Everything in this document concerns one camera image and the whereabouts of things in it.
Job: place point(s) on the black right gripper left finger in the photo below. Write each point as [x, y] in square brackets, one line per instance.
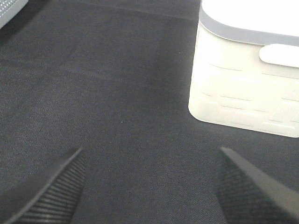
[49, 197]

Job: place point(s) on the grey perforated laundry basket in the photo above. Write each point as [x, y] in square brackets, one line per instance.
[9, 9]

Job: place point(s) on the black table cloth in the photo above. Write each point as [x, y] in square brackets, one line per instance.
[113, 77]

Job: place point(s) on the white storage box with lid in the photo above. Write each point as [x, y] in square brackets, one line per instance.
[246, 65]

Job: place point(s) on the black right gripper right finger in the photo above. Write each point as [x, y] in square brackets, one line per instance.
[247, 195]

